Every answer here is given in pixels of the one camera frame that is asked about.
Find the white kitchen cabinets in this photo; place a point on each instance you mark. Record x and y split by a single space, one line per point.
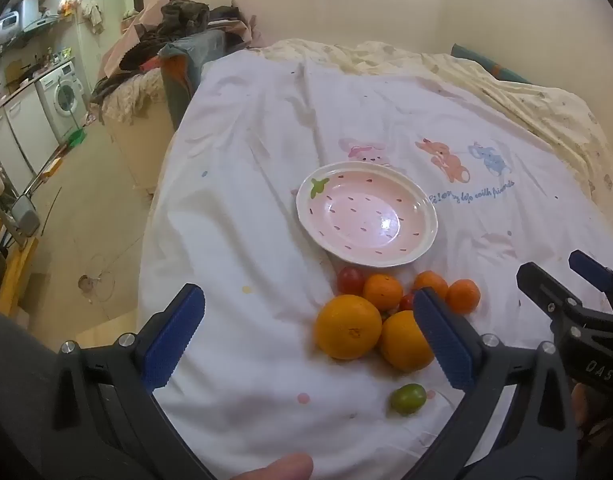
16 135

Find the person's right hand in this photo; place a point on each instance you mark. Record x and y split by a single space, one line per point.
582 407

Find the large orange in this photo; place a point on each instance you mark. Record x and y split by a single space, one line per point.
401 342
348 326

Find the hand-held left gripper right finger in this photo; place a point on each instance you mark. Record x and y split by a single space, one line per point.
444 340

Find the white washing machine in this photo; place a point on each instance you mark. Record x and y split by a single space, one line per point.
61 95

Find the white printed blanket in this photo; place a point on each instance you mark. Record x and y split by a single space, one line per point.
261 160

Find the green cherry tomato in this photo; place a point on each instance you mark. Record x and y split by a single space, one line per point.
408 399

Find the green dustpan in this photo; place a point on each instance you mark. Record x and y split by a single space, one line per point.
76 137

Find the yellow wooden shelf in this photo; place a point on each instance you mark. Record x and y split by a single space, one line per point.
11 270

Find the pile of dark clothes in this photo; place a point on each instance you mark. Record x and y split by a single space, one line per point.
181 20

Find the red cherry tomato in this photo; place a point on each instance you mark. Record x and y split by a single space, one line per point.
406 303
350 280

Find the person's left hand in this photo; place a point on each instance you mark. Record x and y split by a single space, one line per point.
276 467

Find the pink strawberry-pattern plate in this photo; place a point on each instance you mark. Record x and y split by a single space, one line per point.
366 210

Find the small mandarin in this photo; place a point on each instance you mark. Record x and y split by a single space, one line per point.
434 279
463 296
382 291

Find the teal pillow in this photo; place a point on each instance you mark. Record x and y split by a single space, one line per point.
486 62

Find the beige fringed throw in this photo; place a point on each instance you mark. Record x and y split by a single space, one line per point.
131 92

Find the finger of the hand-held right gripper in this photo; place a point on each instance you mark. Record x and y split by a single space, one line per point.
541 285
586 262

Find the range hood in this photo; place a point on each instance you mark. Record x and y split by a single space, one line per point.
26 15

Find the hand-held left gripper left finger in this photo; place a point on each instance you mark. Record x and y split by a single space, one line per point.
174 335

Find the cream patterned blanket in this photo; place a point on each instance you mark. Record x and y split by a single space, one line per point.
536 95

